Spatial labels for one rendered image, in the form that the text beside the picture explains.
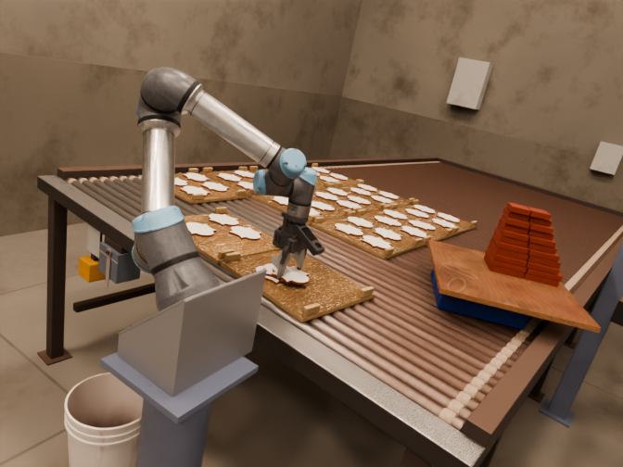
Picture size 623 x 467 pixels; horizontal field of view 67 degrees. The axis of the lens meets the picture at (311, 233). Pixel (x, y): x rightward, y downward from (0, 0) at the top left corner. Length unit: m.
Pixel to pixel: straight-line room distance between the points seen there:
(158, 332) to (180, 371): 0.10
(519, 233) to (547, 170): 4.38
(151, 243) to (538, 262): 1.36
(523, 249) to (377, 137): 5.11
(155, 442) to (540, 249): 1.42
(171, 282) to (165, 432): 0.38
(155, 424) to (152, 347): 0.22
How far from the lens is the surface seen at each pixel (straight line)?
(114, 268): 1.91
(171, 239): 1.11
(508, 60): 6.37
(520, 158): 6.27
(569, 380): 3.15
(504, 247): 1.86
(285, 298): 1.46
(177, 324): 1.05
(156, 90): 1.33
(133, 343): 1.19
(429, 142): 6.54
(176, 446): 1.31
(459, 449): 1.15
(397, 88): 6.75
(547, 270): 1.92
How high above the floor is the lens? 1.61
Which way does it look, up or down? 19 degrees down
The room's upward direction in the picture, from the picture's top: 12 degrees clockwise
